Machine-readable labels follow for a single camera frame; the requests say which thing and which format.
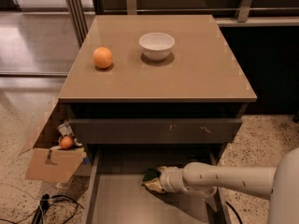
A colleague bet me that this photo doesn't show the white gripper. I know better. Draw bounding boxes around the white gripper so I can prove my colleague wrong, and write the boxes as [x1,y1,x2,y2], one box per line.
[144,166,186,194]

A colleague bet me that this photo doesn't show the green and yellow sponge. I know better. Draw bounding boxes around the green and yellow sponge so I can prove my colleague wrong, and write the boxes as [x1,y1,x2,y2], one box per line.
[142,168,161,185]

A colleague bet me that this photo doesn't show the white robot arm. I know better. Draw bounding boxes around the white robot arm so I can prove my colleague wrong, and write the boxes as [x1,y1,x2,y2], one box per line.
[142,148,299,224]

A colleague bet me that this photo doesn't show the open middle drawer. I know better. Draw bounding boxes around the open middle drawer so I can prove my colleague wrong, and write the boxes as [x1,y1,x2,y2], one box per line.
[82,148,231,224]

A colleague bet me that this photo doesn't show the closed top drawer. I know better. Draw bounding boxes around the closed top drawer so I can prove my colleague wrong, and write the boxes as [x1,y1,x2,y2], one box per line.
[70,119,242,145]

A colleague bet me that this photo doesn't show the grey drawer cabinet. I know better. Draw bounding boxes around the grey drawer cabinet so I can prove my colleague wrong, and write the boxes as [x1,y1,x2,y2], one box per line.
[57,14,258,224]

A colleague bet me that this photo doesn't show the orange fruit in box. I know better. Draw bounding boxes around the orange fruit in box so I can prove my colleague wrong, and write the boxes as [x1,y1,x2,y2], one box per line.
[60,136,74,149]

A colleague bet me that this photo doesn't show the cardboard box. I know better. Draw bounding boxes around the cardboard box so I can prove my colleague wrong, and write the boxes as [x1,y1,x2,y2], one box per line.
[20,99,90,183]

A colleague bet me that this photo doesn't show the crumpled wrapper in box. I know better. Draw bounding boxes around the crumpled wrapper in box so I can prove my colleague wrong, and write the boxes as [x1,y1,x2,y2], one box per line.
[57,121,74,137]

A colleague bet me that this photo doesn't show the white ceramic bowl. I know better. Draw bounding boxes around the white ceramic bowl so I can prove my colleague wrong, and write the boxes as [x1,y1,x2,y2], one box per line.
[139,33,175,62]

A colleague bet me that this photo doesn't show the orange fruit on cabinet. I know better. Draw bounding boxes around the orange fruit on cabinet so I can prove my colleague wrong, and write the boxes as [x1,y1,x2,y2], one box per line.
[93,47,112,69]

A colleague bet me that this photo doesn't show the black cable right floor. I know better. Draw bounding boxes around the black cable right floor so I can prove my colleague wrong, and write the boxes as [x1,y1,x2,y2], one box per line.
[225,200,244,224]

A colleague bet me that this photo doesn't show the black floor cables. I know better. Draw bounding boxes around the black floor cables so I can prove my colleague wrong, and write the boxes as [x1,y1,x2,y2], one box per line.
[0,193,85,224]

